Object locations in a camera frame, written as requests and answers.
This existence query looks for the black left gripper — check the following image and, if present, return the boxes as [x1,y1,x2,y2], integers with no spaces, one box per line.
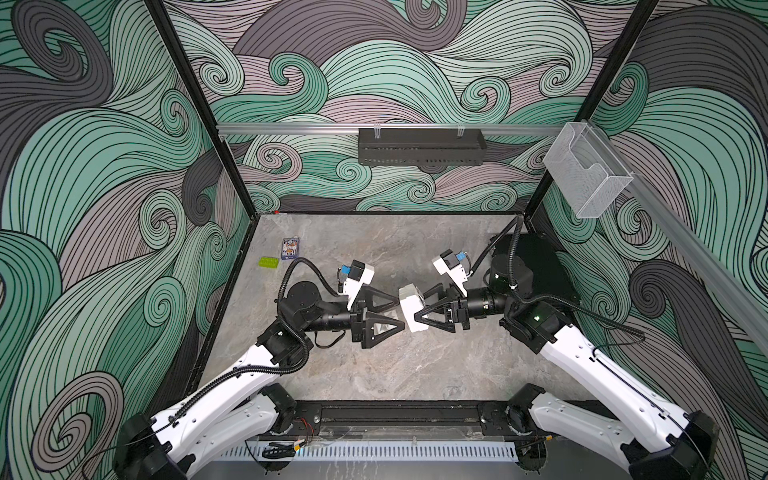
[296,287,396,352]

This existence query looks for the aluminium wall rail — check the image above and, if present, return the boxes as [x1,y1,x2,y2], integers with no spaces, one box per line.
[216,122,564,137]
[595,128,767,352]

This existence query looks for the green toy building brick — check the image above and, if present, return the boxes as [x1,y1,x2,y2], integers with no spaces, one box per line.
[258,256,280,269]

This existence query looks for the aluminium wall rail back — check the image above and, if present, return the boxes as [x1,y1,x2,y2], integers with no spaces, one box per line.
[216,122,564,137]

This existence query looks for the black corner frame post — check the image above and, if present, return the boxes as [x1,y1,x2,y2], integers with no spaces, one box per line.
[144,0,259,223]

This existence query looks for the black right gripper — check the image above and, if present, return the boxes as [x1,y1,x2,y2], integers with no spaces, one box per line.
[413,282,514,335]

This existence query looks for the black case on table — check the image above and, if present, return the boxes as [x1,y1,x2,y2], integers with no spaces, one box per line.
[484,233,580,312]

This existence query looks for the black wall tray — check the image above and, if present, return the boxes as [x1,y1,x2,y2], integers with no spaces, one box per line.
[357,129,488,169]

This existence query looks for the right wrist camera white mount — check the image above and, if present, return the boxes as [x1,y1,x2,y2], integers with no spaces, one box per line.
[432,249,468,297]

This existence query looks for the clear acrylic wall holder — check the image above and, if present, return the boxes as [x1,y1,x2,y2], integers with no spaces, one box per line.
[544,121,633,219]

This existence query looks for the white slotted cable duct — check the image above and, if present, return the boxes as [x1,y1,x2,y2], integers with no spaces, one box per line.
[218,440,518,463]

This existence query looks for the aluminium wall rail right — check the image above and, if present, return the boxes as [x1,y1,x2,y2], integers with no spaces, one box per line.
[595,128,767,352]

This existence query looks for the blue playing card box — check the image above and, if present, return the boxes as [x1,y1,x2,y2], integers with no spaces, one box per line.
[280,237,300,260]

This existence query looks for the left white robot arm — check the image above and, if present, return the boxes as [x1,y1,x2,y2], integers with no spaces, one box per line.
[112,257,405,479]

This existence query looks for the right black corner post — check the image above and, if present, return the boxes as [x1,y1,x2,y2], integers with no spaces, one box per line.
[523,0,659,223]

